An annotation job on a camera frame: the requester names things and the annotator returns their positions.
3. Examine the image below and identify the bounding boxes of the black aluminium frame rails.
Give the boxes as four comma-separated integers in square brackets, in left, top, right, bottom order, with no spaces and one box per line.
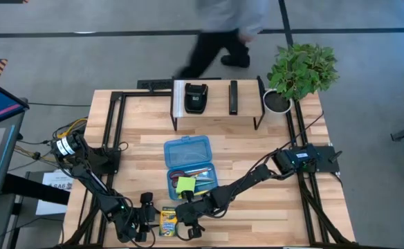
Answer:
[55,90,174,248]
[284,100,360,247]

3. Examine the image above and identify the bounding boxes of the red-handled scissors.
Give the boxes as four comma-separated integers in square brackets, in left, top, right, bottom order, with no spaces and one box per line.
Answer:
[169,167,212,184]

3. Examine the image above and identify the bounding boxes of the wooden shelf riser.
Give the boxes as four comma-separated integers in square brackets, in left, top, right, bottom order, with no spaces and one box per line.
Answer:
[169,75,267,132]

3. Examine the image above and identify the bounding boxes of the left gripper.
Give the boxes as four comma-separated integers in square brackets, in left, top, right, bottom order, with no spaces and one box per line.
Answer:
[113,192,157,243]

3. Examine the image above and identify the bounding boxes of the black floor cable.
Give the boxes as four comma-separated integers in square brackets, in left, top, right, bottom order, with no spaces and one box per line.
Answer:
[27,102,92,108]

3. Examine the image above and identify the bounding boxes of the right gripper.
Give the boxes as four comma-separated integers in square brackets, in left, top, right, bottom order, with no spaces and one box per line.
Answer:
[175,188,210,240]

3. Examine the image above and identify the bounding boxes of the black power strip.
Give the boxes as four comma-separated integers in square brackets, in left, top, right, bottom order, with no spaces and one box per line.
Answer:
[136,76,222,91]

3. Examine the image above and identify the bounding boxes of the white plant pot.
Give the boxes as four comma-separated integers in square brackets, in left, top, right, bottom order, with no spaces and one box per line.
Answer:
[262,89,295,124]

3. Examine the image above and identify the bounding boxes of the yellow cable bundle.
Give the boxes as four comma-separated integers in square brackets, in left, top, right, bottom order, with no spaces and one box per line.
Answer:
[13,117,89,163]

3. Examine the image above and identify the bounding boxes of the crayon box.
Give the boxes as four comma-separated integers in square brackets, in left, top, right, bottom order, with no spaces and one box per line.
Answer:
[158,206,178,238]

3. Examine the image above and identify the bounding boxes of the black hole punch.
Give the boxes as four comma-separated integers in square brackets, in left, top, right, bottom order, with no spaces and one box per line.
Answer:
[183,82,209,115]

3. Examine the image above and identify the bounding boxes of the blue plastic pencil case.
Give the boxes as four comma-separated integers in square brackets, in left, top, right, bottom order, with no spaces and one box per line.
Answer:
[163,134,219,201]

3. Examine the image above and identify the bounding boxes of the black desk bar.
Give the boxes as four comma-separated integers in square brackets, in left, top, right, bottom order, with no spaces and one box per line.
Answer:
[1,172,71,205]

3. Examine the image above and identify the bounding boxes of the black stapler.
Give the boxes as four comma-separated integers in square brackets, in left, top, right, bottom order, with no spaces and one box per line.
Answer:
[228,80,239,116]

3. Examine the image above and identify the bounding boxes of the green sticky note pad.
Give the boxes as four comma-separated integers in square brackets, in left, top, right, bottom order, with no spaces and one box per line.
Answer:
[175,176,196,195]

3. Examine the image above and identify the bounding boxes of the white paper sheet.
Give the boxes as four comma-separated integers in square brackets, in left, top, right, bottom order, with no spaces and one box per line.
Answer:
[35,168,75,216]

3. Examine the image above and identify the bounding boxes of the person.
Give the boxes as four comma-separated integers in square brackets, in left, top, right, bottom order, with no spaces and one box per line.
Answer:
[174,0,270,80]

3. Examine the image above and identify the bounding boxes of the green leafy plant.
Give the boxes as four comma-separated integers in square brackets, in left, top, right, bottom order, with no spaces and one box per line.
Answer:
[266,41,340,101]

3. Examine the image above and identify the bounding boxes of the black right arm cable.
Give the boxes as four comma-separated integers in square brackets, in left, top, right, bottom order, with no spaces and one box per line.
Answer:
[250,110,326,167]

